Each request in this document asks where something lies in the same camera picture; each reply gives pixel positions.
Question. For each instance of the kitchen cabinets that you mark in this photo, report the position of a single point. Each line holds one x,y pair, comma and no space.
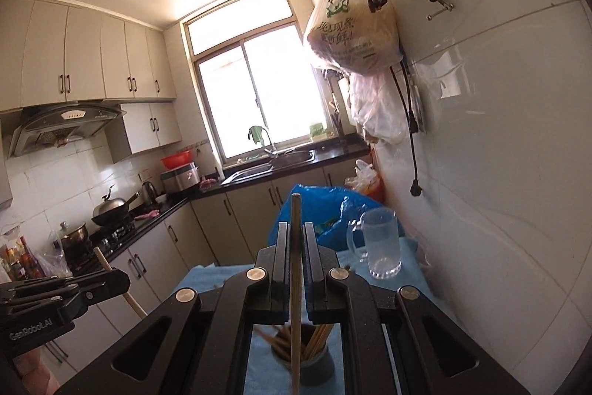
54,53
223,227

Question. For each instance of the clear glass mug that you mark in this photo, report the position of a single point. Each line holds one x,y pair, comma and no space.
375,240

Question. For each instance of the blue plastic bag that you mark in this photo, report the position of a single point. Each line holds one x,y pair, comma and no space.
329,209

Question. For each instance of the bamboo chopstick three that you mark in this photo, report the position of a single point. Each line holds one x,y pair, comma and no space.
317,341

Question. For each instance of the kitchen window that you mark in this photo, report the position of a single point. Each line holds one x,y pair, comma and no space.
251,70

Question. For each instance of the dark grey utensil holder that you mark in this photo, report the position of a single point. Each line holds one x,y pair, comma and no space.
315,371

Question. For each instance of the printed plastic shopping bag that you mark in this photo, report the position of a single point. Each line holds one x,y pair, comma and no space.
352,37

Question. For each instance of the bamboo chopstick five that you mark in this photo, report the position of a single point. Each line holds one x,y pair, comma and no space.
121,284

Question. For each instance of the bamboo chopstick one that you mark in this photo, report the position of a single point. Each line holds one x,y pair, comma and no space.
278,344

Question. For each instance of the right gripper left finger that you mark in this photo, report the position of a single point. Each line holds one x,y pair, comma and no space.
195,342

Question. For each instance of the bamboo chopstick eight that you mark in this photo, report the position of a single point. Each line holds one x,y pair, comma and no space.
295,290

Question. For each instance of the black wok with handle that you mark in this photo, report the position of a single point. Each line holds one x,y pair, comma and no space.
112,209

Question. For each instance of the red plastic basin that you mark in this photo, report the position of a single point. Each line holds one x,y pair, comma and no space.
176,160

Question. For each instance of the range hood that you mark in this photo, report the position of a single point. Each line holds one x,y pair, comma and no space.
56,125

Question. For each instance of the sauce bottles group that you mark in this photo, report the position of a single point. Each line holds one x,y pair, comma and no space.
18,261

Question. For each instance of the upper kitchen cabinets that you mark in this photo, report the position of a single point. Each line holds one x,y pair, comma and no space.
54,53

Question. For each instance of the steel cooking pot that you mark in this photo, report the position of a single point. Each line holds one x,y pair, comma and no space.
75,243

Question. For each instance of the lower kitchen cabinets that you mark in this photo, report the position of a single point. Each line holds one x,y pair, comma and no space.
223,227

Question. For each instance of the translucent pink plastic bag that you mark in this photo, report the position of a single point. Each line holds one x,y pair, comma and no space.
376,108

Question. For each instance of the sink faucet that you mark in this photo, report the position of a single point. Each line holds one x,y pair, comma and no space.
260,135

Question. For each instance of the electric kettle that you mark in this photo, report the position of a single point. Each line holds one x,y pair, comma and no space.
149,194

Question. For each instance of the person left hand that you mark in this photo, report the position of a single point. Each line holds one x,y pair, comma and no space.
36,377

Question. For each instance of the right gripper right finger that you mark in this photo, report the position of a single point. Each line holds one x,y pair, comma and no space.
395,341

